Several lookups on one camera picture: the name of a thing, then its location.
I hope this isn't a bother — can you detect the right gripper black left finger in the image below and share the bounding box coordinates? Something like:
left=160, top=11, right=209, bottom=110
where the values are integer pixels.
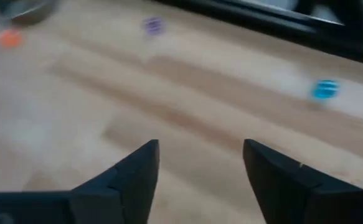
left=0, top=138, right=161, bottom=224

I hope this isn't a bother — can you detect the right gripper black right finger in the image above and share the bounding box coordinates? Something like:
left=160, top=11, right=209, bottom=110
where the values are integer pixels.
left=242, top=138, right=363, bottom=224

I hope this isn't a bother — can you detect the purple translucent die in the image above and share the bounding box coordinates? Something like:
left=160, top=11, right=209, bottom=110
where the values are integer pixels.
left=142, top=16, right=166, bottom=37

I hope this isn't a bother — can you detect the teal translucent die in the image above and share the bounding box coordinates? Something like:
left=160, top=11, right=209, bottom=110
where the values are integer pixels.
left=310, top=79, right=341, bottom=101

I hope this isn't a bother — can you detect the orange translucent die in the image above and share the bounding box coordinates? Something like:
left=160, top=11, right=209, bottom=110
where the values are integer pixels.
left=0, top=28, right=25, bottom=50

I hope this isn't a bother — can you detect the white mushroom lamp brass base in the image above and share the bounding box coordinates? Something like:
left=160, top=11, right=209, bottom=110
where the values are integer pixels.
left=0, top=0, right=60, bottom=27

